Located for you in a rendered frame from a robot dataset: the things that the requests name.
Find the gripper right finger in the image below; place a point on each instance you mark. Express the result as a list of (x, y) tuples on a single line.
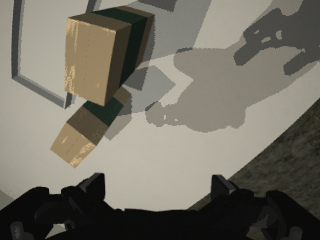
[(266, 216)]

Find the white table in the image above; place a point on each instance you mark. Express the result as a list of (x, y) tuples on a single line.
[(200, 160)]

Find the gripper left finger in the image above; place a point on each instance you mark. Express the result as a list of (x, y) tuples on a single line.
[(50, 213)]

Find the tan green-banded coffee pack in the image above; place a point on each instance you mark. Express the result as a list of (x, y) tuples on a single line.
[(90, 60), (80, 136)]

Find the white shallow tray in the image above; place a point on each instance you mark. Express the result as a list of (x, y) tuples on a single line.
[(36, 87)]

